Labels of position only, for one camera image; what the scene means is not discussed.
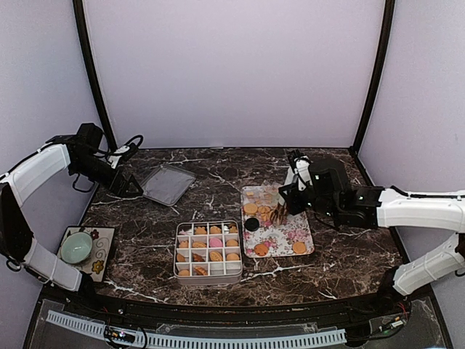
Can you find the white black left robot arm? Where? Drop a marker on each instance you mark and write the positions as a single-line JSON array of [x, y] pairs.
[[35, 202]]

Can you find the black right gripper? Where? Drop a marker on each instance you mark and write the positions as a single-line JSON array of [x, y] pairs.
[[293, 205]]

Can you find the green ceramic cup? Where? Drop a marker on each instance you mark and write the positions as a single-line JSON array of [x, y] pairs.
[[76, 248]]

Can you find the orange chip cookie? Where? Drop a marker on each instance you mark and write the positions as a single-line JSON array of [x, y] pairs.
[[261, 250]]

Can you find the silver divided cookie tin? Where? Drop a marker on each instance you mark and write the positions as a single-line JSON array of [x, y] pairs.
[[219, 273]]

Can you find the round orange cookie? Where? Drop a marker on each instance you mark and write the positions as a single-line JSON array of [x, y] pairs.
[[232, 257], [299, 247]]

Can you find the tan biscuit bottom row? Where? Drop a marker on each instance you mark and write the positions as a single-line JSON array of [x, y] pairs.
[[200, 271]]

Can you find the left black frame post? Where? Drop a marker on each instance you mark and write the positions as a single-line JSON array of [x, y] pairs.
[[91, 71]]

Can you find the silver tin lid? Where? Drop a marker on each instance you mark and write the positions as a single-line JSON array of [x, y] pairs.
[[167, 184]]

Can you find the right black frame post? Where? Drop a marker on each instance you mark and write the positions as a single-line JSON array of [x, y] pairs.
[[378, 66]]

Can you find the pink round cookie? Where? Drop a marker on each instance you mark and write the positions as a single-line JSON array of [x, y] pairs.
[[215, 243]]

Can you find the orange cookie column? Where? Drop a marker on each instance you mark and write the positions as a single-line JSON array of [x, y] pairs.
[[232, 242]]

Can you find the tan sandwich biscuit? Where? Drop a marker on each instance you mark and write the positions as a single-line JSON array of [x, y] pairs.
[[250, 209]]

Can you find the orange cookie bottom row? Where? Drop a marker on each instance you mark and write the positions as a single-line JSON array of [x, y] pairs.
[[184, 273]]

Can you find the floral cookie tray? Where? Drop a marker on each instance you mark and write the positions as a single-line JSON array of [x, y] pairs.
[[263, 235]]

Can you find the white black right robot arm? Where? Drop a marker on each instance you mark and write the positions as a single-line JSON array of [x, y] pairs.
[[323, 186]]

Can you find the floral square coaster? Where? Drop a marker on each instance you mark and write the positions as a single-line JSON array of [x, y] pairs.
[[95, 264]]

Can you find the brown flower cookie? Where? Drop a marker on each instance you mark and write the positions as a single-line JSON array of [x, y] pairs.
[[198, 258]]

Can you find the black chocolate sandwich cookie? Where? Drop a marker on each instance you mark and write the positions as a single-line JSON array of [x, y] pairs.
[[252, 224]]

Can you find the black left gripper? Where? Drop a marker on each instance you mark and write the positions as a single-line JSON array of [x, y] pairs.
[[118, 188]]

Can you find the silver metal tongs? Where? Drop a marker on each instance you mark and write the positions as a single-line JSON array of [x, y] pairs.
[[279, 214]]

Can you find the tan oval biscuit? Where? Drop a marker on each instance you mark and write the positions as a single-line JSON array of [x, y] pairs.
[[215, 256]]

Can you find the black frame post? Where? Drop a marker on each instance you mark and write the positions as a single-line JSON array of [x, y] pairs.
[[91, 71], [378, 66]]

